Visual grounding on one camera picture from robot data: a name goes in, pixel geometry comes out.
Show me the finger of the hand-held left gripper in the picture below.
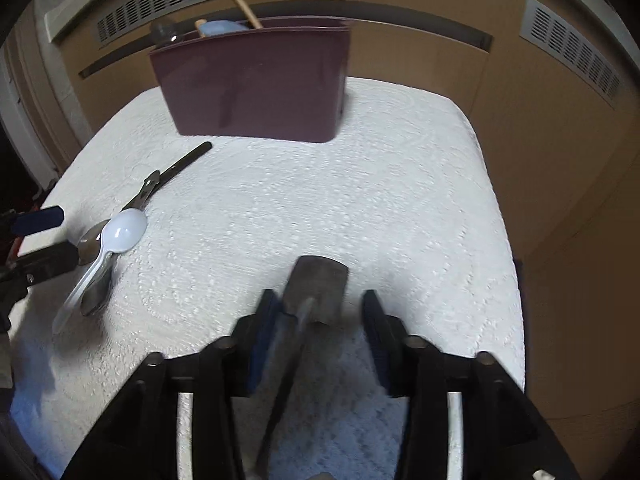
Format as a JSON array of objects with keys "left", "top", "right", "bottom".
[
  {"left": 0, "top": 242, "right": 81, "bottom": 306},
  {"left": 0, "top": 205, "right": 66, "bottom": 236}
]

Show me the maroon utensil holder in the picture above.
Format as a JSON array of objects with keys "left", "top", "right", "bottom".
[{"left": 148, "top": 16, "right": 352, "bottom": 145}]

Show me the white plastic spoon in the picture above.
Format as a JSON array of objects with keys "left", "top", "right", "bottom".
[{"left": 51, "top": 208, "right": 149, "bottom": 335}]

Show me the metal shovel-shaped spoon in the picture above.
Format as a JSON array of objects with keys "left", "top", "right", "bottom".
[{"left": 242, "top": 255, "right": 349, "bottom": 480}]

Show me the white lace tablecloth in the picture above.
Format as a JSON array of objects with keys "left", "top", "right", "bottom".
[{"left": 10, "top": 76, "right": 526, "bottom": 480}]

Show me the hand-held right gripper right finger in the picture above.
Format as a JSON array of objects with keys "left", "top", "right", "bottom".
[{"left": 361, "top": 289, "right": 583, "bottom": 480}]

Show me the white stone countertop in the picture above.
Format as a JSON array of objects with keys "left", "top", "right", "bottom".
[{"left": 44, "top": 0, "right": 616, "bottom": 43}]

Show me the short grey vent grille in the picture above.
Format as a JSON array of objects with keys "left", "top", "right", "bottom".
[{"left": 519, "top": 0, "right": 623, "bottom": 110}]

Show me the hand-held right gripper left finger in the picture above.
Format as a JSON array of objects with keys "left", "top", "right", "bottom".
[{"left": 60, "top": 287, "right": 281, "bottom": 480}]

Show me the smoky translucent spoon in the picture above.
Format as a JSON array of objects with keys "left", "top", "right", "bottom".
[
  {"left": 150, "top": 20, "right": 186, "bottom": 51},
  {"left": 77, "top": 217, "right": 113, "bottom": 266}
]

